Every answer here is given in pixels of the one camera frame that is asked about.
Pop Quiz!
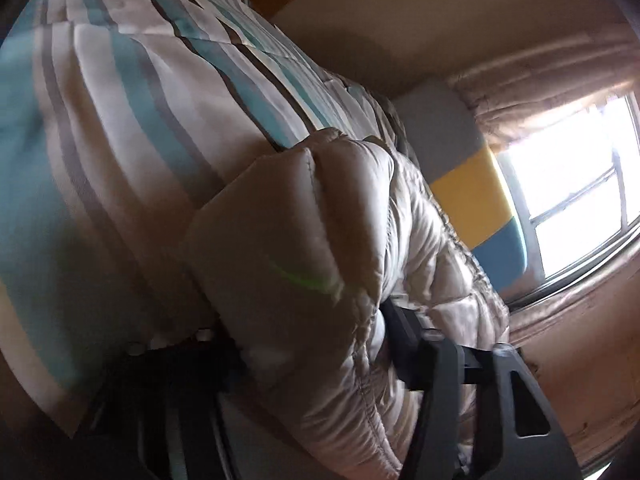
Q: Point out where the beige puffer jacket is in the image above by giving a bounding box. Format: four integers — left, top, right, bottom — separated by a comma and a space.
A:
184, 129, 509, 479

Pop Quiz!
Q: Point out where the grey yellow blue headboard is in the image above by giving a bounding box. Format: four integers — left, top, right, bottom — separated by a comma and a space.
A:
393, 79, 527, 292

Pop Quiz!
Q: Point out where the beige patterned curtain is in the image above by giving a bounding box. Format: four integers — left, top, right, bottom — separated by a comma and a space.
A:
447, 24, 639, 153

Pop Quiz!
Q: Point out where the striped bed cover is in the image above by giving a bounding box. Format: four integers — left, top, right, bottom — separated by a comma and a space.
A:
1, 0, 399, 429

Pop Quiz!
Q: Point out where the window frame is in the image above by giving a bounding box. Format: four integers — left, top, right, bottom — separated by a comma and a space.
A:
497, 91, 639, 311

